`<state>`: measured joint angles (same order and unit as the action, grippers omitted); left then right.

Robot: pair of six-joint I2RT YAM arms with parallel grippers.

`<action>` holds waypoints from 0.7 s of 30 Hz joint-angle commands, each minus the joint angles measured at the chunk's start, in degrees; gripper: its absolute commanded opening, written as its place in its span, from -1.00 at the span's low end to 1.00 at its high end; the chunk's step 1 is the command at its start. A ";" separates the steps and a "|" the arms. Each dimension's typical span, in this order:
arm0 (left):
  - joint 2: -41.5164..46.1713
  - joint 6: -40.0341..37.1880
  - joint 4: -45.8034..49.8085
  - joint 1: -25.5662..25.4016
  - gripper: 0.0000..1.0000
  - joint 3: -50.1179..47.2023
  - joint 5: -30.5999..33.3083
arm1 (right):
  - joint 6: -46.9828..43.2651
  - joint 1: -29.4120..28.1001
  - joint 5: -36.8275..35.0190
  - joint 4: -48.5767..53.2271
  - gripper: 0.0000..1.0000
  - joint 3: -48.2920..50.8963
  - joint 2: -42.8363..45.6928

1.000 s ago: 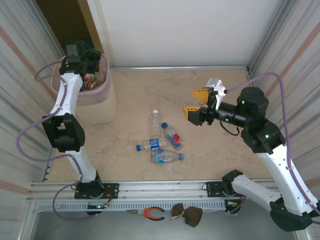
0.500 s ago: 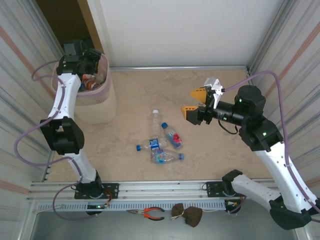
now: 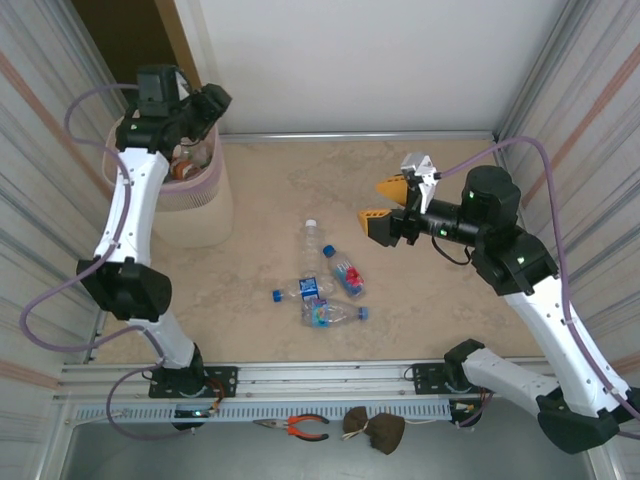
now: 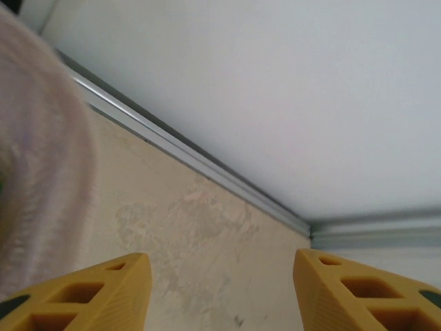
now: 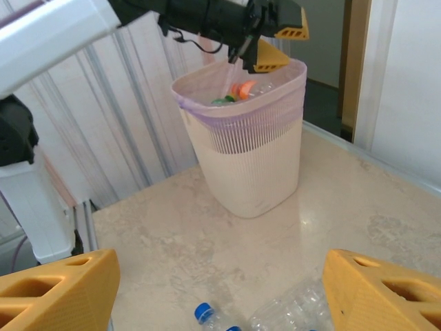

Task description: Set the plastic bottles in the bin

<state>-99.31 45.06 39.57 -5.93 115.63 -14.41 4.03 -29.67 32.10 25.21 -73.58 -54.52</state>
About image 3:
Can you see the brown coffee drink bottle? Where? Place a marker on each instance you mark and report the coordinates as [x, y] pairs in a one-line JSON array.
[[179, 171]]

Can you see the blue-capped bottle colourful label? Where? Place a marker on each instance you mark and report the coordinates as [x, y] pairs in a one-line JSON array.
[[320, 314]]

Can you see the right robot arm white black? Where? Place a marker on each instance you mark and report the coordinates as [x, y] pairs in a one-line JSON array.
[[555, 330]]

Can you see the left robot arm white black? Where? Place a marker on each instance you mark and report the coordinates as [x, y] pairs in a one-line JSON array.
[[130, 210]]

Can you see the pink trash bin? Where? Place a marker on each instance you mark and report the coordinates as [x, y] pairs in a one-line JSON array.
[[197, 192]]

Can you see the beige plastic waste bin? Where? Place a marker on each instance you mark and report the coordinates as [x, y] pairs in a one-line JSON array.
[[200, 225]]

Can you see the blue-capped bottle red flower label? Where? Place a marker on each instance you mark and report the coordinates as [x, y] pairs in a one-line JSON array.
[[350, 275]]

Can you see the brown wooden board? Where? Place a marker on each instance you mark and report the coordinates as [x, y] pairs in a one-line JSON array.
[[175, 30]]

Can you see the unlabelled clear bottle white cap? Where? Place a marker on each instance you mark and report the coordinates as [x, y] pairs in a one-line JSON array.
[[311, 250]]

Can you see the blue-capped clear bottle blue label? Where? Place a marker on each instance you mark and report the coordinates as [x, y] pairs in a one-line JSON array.
[[309, 286]]

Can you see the small electronics board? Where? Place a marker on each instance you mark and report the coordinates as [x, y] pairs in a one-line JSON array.
[[192, 413], [462, 407]]

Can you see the brown cloth pouch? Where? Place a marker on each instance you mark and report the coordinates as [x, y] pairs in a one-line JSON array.
[[385, 432]]

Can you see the grey metal tray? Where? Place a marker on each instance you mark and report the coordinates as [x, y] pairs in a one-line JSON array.
[[200, 460]]

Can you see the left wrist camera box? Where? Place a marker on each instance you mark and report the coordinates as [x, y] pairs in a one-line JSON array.
[[184, 91]]

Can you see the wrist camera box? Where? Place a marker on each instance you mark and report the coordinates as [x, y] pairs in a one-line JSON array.
[[420, 167], [184, 91]]

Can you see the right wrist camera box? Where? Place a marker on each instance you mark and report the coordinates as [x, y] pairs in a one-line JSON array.
[[420, 167]]

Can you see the aluminium frame bar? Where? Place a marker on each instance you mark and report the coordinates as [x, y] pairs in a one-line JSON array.
[[350, 136]]

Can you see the aluminium mounting rail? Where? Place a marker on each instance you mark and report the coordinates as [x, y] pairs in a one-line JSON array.
[[325, 375]]

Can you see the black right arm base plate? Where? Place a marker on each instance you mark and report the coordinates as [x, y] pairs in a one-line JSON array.
[[425, 377]]

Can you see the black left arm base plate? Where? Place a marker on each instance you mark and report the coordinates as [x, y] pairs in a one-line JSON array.
[[225, 380]]

